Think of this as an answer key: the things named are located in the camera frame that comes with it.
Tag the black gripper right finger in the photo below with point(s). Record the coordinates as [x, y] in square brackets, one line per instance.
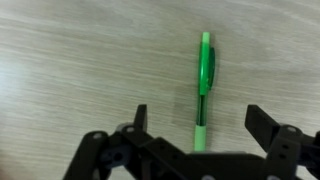
[283, 150]

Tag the green pen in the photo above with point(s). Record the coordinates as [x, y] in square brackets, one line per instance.
[204, 66]

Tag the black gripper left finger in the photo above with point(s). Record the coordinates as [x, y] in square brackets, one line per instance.
[133, 153]

